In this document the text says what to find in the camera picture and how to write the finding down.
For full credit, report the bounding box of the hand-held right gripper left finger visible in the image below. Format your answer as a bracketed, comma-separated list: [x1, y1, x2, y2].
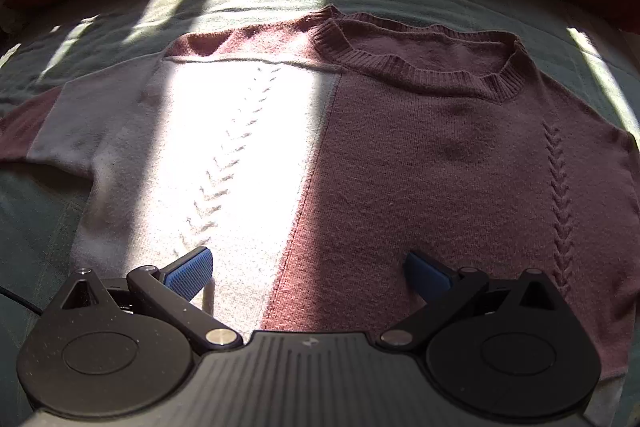
[48, 246, 246, 353]

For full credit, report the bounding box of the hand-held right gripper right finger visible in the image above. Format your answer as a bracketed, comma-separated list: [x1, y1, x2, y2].
[375, 249, 571, 353]

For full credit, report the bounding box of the pink and white knit sweater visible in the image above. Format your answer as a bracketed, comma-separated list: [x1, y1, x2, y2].
[0, 4, 640, 427]

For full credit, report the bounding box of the green plaid bed blanket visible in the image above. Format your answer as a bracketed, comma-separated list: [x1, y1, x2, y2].
[0, 0, 640, 427]

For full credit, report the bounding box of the black cable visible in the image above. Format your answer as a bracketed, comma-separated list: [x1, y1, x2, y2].
[0, 286, 44, 314]

